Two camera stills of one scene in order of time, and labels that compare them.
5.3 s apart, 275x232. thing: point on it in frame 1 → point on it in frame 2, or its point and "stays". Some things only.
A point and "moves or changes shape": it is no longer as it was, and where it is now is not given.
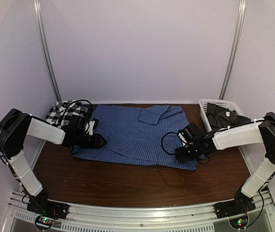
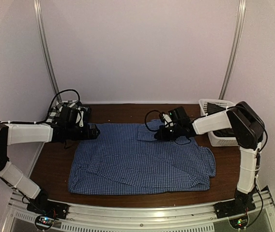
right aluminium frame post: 242,6 stays
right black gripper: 181,156 → 163,136
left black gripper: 96,141 → 93,136
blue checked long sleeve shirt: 146,135 moves or changes shape
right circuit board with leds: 239,221 stays
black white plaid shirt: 56,114 moves or changes shape
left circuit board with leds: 44,222 stays
